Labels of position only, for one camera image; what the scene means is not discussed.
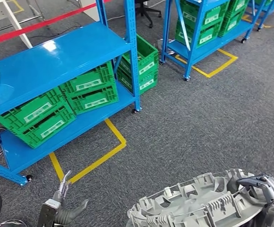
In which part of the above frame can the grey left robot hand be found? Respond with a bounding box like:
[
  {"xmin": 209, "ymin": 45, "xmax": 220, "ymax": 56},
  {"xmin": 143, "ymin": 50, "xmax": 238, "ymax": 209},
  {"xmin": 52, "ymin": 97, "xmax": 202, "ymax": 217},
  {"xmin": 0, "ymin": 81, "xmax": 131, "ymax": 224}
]
[{"xmin": 52, "ymin": 170, "xmax": 89, "ymax": 226}]

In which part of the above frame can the grey plastic wheel hubcap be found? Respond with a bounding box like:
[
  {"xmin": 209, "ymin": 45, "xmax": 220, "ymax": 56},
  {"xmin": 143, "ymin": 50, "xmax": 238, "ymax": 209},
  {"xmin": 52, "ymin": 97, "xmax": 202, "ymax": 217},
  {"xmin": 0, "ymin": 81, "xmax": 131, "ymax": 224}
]
[{"xmin": 126, "ymin": 169, "xmax": 273, "ymax": 227}]

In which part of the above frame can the blue metal shelf rack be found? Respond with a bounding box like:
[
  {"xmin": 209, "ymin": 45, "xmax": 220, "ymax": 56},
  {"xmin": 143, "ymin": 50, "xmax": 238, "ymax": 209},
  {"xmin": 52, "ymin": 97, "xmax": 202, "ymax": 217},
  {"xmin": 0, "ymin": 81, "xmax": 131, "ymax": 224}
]
[
  {"xmin": 159, "ymin": 0, "xmax": 274, "ymax": 82},
  {"xmin": 0, "ymin": 0, "xmax": 143, "ymax": 188}
]

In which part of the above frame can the red barrier tape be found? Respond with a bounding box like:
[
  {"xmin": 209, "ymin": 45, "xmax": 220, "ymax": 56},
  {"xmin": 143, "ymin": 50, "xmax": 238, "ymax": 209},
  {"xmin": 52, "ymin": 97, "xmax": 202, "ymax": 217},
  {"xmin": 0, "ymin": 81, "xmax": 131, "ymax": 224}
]
[{"xmin": 0, "ymin": 0, "xmax": 111, "ymax": 48}]

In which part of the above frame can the white desk side panel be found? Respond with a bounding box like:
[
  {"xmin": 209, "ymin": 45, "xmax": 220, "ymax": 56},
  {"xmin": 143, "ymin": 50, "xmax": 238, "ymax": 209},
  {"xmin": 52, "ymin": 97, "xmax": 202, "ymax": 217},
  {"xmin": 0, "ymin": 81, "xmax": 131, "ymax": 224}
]
[{"xmin": 82, "ymin": 0, "xmax": 100, "ymax": 22}]

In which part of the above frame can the black office chair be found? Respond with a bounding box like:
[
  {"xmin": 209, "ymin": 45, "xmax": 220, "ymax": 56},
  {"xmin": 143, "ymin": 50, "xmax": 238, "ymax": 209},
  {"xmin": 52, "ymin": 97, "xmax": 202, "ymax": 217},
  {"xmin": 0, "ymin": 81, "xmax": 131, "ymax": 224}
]
[{"xmin": 135, "ymin": 0, "xmax": 162, "ymax": 29}]

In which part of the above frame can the chrome round base ring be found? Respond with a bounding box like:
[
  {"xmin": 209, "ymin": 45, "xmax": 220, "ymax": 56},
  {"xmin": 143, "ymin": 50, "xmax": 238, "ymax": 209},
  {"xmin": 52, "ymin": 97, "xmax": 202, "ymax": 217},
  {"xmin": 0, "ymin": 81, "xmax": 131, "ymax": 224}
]
[{"xmin": 0, "ymin": 219, "xmax": 29, "ymax": 227}]

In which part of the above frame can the black floor cable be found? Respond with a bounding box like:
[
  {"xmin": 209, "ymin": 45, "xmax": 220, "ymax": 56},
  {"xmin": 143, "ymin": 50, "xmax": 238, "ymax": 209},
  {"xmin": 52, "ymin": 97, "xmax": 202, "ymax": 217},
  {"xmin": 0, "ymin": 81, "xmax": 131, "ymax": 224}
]
[{"xmin": 28, "ymin": 24, "xmax": 81, "ymax": 40}]

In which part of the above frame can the chrome table frame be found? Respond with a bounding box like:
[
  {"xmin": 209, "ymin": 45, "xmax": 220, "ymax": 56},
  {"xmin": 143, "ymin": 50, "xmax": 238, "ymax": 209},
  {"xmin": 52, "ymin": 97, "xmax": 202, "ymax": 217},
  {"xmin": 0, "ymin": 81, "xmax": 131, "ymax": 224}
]
[{"xmin": 0, "ymin": 0, "xmax": 45, "ymax": 35}]

